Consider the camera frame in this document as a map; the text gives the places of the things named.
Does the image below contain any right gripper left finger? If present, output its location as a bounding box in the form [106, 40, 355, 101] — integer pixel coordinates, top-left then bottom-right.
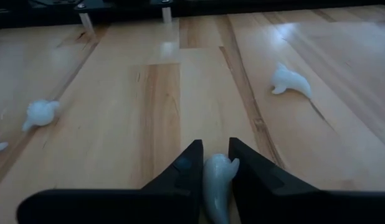
[141, 139, 204, 224]

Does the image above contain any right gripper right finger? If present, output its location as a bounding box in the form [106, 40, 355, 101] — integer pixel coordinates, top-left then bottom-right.
[228, 137, 320, 224]

